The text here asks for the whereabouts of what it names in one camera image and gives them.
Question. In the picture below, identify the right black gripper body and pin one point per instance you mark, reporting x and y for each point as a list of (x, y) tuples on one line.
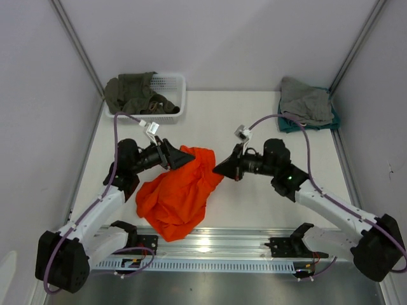
[(238, 152)]

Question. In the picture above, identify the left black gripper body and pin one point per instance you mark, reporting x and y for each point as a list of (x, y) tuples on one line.
[(159, 145)]

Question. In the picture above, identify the orange shorts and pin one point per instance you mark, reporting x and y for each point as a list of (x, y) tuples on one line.
[(175, 202)]

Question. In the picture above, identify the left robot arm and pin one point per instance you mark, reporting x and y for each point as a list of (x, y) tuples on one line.
[(66, 257)]

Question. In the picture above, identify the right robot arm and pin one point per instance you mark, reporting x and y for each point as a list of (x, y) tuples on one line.
[(374, 244)]

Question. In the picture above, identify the olive green shorts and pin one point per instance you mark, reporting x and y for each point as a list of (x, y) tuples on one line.
[(132, 94)]

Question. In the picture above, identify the grey folded shorts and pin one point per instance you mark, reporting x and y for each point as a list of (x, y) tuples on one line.
[(307, 104)]

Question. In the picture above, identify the white plastic basket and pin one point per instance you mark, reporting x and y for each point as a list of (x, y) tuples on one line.
[(170, 85)]

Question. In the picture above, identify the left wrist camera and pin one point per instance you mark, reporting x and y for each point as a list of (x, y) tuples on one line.
[(150, 131)]

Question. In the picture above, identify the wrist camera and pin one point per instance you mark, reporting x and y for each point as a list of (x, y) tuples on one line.
[(150, 131), (244, 135)]

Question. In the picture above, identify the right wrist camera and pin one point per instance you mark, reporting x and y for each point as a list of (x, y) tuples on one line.
[(244, 135)]

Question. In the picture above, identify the aluminium mounting rail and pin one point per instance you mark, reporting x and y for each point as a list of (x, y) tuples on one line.
[(221, 244)]

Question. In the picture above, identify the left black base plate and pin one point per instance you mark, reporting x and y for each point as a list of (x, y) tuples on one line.
[(148, 241)]

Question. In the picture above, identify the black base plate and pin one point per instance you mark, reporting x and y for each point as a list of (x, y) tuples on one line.
[(148, 241), (286, 247)]

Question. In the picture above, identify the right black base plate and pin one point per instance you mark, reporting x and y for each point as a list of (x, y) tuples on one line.
[(286, 247)]

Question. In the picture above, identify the slotted cable duct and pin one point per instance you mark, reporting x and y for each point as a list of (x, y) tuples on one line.
[(195, 265)]

